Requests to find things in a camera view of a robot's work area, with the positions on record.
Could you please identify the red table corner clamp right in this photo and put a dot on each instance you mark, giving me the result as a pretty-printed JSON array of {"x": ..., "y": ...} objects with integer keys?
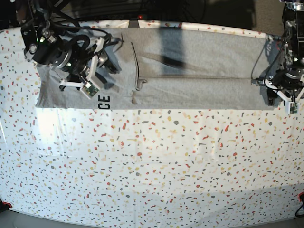
[{"x": 301, "y": 197}]

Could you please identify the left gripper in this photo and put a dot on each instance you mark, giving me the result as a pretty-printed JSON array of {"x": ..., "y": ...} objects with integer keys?
[{"x": 290, "y": 93}]

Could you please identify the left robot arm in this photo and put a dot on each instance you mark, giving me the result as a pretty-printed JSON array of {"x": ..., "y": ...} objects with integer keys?
[{"x": 284, "y": 78}]

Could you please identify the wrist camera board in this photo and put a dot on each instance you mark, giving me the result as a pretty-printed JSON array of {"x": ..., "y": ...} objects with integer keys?
[
  {"x": 89, "y": 90},
  {"x": 293, "y": 107}
]

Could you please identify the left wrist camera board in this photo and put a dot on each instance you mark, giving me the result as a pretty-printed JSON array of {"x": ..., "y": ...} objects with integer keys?
[{"x": 293, "y": 107}]

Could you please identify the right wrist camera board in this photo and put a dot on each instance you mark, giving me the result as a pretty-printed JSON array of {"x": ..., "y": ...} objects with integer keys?
[{"x": 89, "y": 90}]

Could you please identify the red table corner clamp left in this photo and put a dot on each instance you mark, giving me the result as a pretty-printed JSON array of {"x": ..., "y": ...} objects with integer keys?
[{"x": 5, "y": 206}]

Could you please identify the red table corner clamp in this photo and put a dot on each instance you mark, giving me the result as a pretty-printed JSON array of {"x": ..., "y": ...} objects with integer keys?
[
  {"x": 301, "y": 197},
  {"x": 5, "y": 206}
]

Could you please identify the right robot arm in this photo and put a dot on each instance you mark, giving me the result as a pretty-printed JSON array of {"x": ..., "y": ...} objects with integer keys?
[{"x": 55, "y": 40}]

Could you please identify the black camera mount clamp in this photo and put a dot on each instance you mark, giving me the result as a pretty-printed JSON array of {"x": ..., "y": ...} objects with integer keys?
[{"x": 133, "y": 24}]

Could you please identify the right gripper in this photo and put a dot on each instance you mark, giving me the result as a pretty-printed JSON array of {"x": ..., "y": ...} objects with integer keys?
[{"x": 85, "y": 69}]

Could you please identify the grey T-shirt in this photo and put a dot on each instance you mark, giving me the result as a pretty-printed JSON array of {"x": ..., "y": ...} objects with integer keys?
[{"x": 169, "y": 68}]

